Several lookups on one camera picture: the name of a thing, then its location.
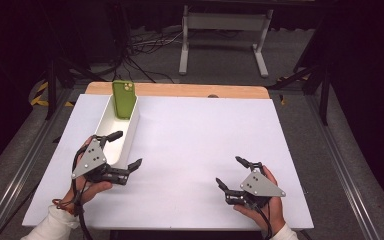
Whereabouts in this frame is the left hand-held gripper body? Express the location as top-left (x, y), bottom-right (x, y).
top-left (71, 134), bottom-right (131, 186)

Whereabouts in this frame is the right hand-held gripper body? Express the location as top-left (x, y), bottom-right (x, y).
top-left (224, 161), bottom-right (287, 211)

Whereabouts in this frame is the white plastic storage bin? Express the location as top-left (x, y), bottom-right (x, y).
top-left (92, 94), bottom-right (141, 170)

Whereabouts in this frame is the green phone case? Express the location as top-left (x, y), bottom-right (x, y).
top-left (111, 79), bottom-right (137, 120)

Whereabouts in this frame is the person's right hand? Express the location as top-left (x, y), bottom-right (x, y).
top-left (233, 165), bottom-right (287, 236)

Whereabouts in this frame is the person's left hand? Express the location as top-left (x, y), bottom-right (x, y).
top-left (59, 135), bottom-right (114, 214)

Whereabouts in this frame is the white table cover board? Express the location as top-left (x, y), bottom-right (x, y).
top-left (22, 93), bottom-right (315, 232)

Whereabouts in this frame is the black tripod stand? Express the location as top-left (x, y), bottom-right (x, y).
top-left (44, 54), bottom-right (108, 121)
top-left (266, 61), bottom-right (332, 127)

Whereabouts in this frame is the right hand-held gripper black cable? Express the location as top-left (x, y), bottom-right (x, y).
top-left (253, 203), bottom-right (275, 240)

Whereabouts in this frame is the hand-held gripper black cable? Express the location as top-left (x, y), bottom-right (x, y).
top-left (70, 145), bottom-right (95, 240)
top-left (253, 203), bottom-right (275, 240)

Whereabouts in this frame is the left hand-held gripper black cable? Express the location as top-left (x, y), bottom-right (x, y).
top-left (70, 145), bottom-right (95, 240)

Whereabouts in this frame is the red-brown bead bracelet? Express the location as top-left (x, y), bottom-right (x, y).
top-left (51, 197), bottom-right (78, 215)

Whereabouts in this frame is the aluminium floor rail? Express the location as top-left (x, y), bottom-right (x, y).
top-left (304, 94), bottom-right (383, 240)
top-left (0, 88), bottom-right (79, 240)

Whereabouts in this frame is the bundle of floor cables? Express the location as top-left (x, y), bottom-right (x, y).
top-left (113, 28), bottom-right (185, 84)

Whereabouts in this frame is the white metal stand frame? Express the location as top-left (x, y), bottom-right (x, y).
top-left (178, 4), bottom-right (274, 79)

